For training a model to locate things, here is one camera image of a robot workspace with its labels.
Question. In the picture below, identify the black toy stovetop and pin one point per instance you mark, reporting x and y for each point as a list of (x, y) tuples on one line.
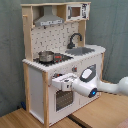
[(58, 58)]

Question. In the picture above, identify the wooden toy kitchen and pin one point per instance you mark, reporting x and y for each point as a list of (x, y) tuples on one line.
[(40, 93)]

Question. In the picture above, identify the white microwave door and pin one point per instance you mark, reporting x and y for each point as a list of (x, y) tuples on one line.
[(77, 11)]

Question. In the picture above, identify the grey toy sink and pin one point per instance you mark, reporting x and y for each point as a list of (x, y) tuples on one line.
[(79, 51)]

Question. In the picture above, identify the grey range hood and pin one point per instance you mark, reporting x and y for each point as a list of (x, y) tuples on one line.
[(48, 18)]

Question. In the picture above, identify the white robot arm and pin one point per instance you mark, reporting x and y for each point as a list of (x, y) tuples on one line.
[(120, 88)]

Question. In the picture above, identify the white cabinet door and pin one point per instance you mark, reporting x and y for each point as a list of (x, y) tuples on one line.
[(89, 78)]

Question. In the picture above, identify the right red stove knob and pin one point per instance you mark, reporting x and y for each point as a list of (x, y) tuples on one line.
[(74, 69)]

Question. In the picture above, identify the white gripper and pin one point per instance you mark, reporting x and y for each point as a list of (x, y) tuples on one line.
[(64, 82)]

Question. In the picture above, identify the metal toy pot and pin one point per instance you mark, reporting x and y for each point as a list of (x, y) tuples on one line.
[(46, 56)]

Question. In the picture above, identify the white oven door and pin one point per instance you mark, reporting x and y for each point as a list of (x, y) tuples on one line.
[(64, 102)]

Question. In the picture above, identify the black toy faucet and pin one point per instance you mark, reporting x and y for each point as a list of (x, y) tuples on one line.
[(71, 44)]

